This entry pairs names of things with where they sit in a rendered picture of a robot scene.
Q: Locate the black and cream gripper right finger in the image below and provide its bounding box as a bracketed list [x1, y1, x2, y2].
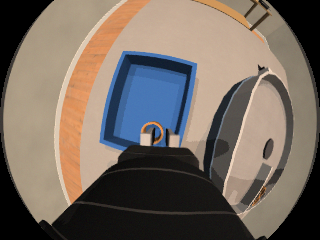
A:
[165, 128, 180, 147]

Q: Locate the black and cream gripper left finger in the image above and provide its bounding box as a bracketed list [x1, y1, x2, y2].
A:
[140, 128, 155, 146]

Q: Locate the blue plastic tray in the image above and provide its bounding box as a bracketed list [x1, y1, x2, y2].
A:
[99, 51, 197, 151]

